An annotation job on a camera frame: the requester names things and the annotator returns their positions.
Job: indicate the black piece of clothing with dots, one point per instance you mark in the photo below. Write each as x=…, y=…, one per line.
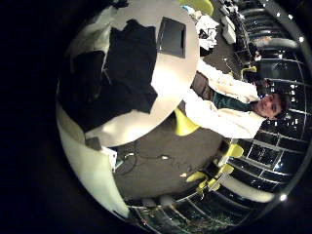
x=130, y=74

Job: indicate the black rectangular mat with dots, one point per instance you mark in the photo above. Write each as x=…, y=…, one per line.
x=171, y=37

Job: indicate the yellow chair under person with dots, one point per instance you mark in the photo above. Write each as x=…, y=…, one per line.
x=184, y=125

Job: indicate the white crumpled cloth heap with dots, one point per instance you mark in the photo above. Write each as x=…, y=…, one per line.
x=208, y=31

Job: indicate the person in white jacket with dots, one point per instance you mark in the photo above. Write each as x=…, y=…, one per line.
x=224, y=113

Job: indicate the white box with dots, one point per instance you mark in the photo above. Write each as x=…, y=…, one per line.
x=228, y=31

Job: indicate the small yellow chair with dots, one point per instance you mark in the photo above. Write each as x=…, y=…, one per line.
x=196, y=176
x=226, y=169
x=234, y=151

